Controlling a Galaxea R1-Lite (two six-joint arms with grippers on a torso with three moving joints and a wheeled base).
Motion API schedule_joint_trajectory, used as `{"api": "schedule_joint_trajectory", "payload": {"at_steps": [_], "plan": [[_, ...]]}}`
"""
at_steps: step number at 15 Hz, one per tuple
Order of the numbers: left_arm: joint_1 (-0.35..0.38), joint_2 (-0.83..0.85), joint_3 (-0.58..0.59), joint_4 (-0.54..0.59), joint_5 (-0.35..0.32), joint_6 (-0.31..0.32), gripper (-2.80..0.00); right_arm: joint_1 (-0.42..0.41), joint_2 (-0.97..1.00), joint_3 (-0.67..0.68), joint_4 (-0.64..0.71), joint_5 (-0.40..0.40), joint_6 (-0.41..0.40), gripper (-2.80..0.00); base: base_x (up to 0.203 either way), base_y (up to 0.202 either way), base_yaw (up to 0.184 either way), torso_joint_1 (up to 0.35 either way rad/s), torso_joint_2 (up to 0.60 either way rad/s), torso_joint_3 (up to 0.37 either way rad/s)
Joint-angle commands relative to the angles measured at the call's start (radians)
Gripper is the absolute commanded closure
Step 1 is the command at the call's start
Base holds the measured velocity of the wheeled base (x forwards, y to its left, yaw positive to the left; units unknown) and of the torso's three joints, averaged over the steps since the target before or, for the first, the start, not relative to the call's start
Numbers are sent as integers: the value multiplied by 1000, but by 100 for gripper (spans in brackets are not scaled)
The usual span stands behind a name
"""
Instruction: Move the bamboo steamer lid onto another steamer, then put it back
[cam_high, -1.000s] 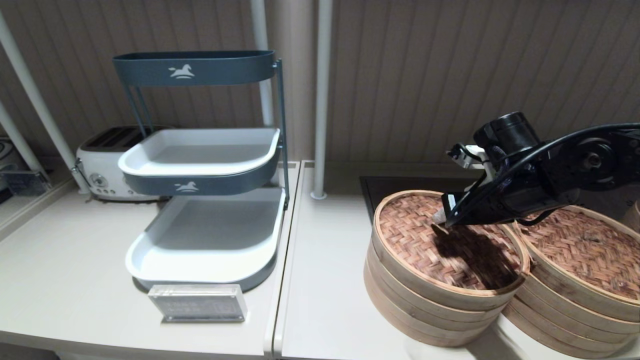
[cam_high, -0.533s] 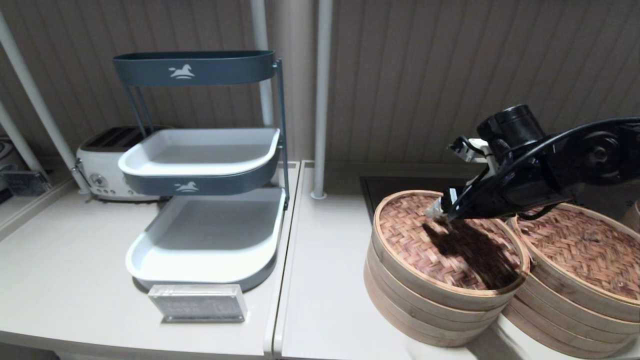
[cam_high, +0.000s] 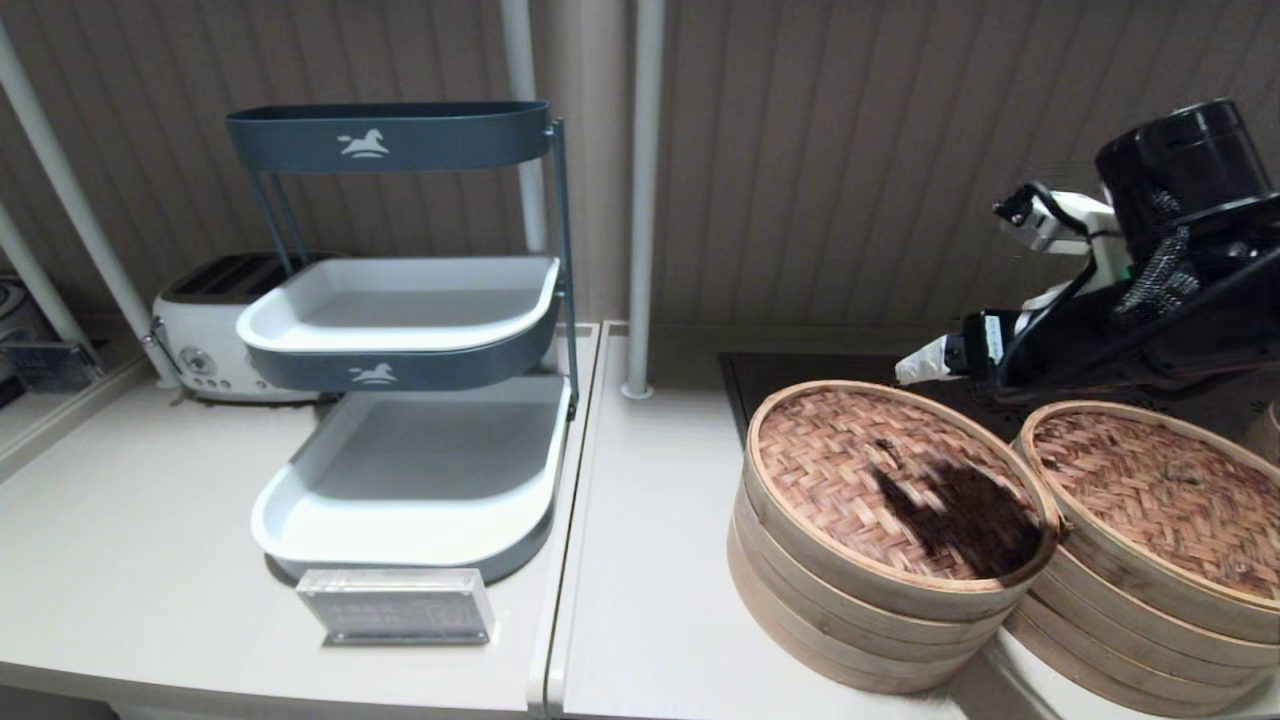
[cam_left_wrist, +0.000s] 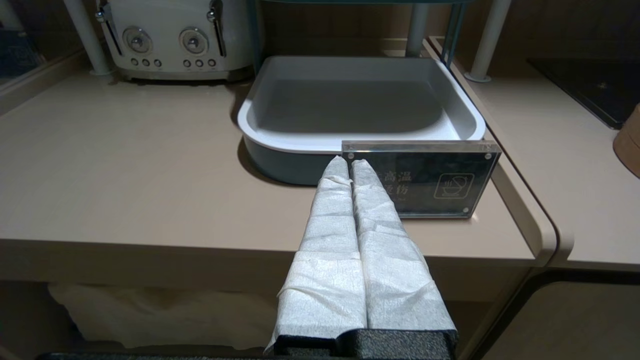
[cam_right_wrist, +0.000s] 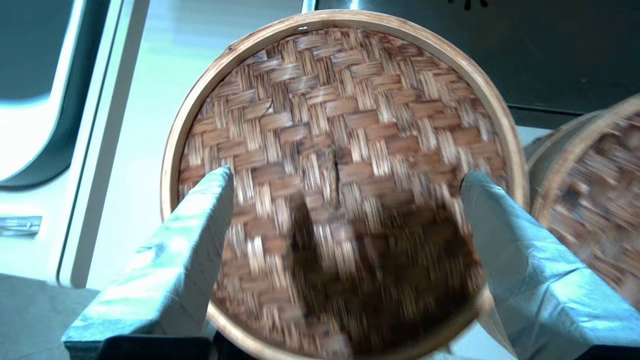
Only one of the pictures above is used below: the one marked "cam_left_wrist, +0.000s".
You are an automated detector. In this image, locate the white upright support pole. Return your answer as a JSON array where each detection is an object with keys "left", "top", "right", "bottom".
[
  {"left": 464, "top": 0, "right": 514, "bottom": 83},
  {"left": 405, "top": 4, "right": 431, "bottom": 57}
]

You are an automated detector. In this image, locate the white slanted support pole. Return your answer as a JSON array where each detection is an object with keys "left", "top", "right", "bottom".
[{"left": 62, "top": 0, "right": 116, "bottom": 76}]

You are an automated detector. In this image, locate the clear acrylic warning sign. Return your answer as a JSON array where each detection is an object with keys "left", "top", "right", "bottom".
[{"left": 341, "top": 140, "right": 502, "bottom": 220}]

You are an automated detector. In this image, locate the teal three-tier tray rack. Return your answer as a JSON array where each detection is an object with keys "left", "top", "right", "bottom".
[{"left": 237, "top": 0, "right": 487, "bottom": 187}]

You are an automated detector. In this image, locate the white retro toaster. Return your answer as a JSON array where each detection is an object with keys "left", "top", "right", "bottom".
[{"left": 95, "top": 0, "right": 257, "bottom": 83}]

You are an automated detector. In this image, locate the black induction cooktop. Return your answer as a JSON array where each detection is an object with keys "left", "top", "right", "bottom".
[{"left": 527, "top": 56, "right": 640, "bottom": 131}]

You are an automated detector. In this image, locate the white cloth under table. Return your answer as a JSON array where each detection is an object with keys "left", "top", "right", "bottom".
[{"left": 47, "top": 282, "right": 282, "bottom": 351}]

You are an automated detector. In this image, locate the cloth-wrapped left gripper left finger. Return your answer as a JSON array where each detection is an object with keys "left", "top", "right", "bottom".
[{"left": 265, "top": 155, "right": 369, "bottom": 351}]

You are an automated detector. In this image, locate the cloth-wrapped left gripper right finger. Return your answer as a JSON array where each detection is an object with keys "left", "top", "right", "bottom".
[{"left": 351, "top": 158, "right": 459, "bottom": 333}]

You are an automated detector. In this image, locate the bamboo steamer basket stack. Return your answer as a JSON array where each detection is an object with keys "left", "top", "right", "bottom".
[{"left": 612, "top": 103, "right": 640, "bottom": 180}]

